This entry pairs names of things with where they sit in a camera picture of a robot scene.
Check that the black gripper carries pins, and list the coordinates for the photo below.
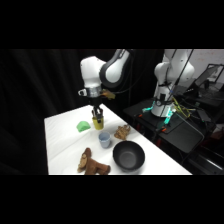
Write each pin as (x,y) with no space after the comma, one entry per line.
(96,102)

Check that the yellow cup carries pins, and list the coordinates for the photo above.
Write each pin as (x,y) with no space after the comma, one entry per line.
(98,124)

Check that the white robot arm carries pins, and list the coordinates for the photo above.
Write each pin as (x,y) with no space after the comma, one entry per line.
(90,73)

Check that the light blue cup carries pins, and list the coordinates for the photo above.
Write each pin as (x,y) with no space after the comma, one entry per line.
(104,140)

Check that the black bowl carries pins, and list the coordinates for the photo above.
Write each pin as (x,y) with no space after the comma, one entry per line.
(128,156)

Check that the green sponge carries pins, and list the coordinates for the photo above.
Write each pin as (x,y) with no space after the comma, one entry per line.
(83,126)

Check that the tan plush toy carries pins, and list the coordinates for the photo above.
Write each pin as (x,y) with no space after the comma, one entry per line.
(122,132)

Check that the brown striped plush toy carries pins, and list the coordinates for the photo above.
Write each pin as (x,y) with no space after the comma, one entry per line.
(93,165)

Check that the black curtain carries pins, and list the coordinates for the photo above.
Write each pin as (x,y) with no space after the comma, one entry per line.
(33,83)

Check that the green light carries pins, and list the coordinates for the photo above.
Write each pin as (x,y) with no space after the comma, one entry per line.
(169,116)

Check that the black robot stand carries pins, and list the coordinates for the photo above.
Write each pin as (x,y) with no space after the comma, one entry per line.
(183,136)

